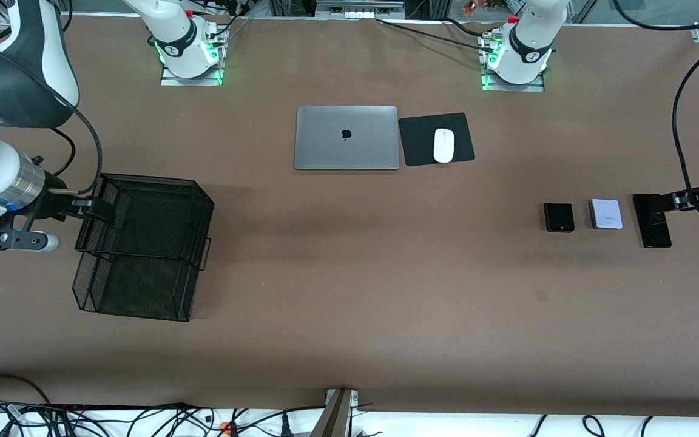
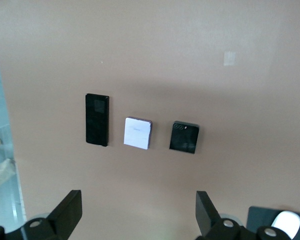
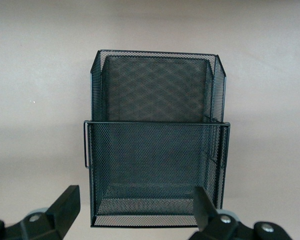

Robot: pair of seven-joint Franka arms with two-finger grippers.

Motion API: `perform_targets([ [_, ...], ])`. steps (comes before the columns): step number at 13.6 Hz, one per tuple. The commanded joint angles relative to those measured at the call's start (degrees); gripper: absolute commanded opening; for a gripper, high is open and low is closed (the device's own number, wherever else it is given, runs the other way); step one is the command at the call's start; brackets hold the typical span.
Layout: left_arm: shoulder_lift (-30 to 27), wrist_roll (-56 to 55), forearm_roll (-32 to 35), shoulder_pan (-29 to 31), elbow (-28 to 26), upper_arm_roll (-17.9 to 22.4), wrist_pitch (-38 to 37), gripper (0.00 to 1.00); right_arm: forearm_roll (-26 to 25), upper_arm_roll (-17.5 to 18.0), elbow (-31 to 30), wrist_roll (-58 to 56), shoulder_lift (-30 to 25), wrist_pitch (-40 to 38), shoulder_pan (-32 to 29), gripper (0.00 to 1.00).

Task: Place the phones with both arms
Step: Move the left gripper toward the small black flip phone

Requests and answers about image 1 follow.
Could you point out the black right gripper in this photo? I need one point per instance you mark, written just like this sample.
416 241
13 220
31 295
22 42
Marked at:
52 198

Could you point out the black slab smartphone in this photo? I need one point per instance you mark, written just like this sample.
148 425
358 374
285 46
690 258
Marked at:
654 227

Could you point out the lavender flip phone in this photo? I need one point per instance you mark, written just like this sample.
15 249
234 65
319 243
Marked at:
606 213

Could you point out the black flip phone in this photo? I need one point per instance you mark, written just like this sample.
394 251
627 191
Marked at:
559 217

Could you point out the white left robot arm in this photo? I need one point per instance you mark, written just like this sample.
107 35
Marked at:
522 54

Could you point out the white computer mouse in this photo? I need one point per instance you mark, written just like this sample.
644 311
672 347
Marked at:
443 145

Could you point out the silver closed laptop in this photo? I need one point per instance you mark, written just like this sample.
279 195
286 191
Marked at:
346 138

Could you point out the black mouse pad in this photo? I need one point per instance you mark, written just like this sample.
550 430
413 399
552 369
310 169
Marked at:
419 142

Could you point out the grey power strip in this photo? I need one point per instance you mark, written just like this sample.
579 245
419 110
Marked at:
358 12

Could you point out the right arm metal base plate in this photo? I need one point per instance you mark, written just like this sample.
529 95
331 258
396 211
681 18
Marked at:
192 80

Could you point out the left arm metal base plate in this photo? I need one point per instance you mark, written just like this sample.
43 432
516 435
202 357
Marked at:
513 87

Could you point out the metal camera post bracket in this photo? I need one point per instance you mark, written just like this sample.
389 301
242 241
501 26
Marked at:
337 416

